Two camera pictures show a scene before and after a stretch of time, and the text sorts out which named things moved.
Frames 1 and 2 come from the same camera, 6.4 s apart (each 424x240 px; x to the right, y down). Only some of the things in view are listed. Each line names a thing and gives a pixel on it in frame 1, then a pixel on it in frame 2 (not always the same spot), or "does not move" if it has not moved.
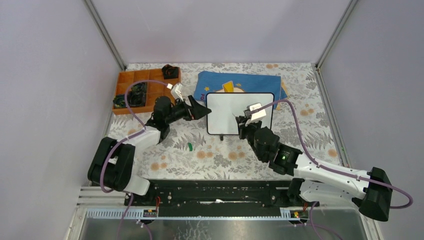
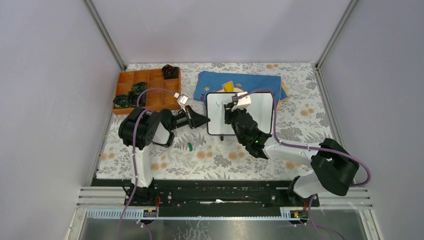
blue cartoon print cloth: x=218 y=82 does not move
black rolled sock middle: x=136 y=98 does not move
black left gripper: x=196 y=111 to x=196 y=119
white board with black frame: x=222 y=108 does not move
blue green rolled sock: x=119 y=101 does not move
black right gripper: x=243 y=127 to x=229 y=113
